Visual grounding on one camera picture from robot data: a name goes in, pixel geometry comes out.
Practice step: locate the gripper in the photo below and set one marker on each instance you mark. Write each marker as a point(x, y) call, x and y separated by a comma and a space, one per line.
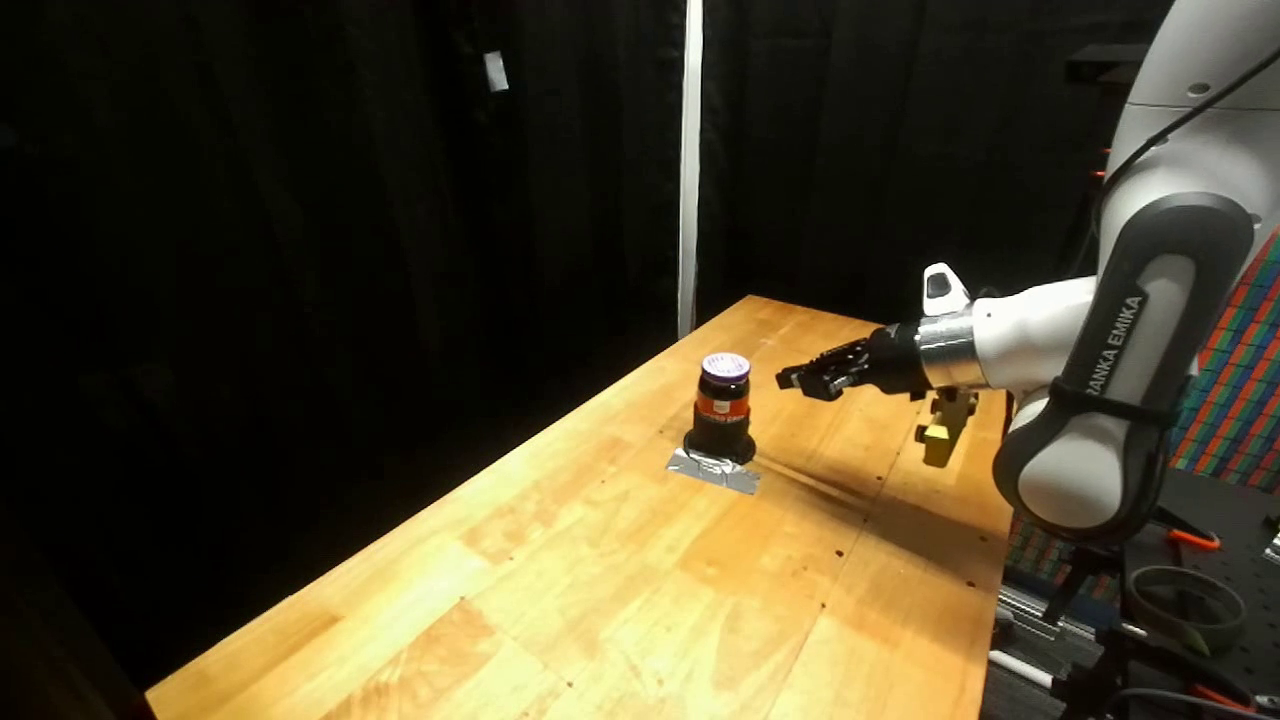
point(893, 360)

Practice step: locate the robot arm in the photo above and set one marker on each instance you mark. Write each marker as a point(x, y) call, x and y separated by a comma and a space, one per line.
point(1130, 330)

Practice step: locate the dark jar with purple lid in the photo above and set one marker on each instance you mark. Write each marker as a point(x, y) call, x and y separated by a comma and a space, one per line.
point(722, 400)

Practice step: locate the strip of silver tape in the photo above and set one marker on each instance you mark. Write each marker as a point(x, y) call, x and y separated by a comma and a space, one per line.
point(715, 472)

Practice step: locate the white vertical pole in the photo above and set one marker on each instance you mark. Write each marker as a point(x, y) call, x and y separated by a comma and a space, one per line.
point(689, 160)

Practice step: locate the colourful checkered board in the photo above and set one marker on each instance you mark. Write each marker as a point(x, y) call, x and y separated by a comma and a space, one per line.
point(1240, 400)

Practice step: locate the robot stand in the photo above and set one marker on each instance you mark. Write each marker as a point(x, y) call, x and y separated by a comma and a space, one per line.
point(1230, 520)

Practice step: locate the grey tape roll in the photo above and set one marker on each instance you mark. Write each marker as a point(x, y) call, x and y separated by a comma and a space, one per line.
point(1190, 608)

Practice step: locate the small white tag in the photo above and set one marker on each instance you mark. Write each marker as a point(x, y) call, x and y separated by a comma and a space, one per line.
point(496, 71)

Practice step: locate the black curtain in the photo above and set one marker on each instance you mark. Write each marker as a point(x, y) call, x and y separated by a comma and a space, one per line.
point(300, 250)

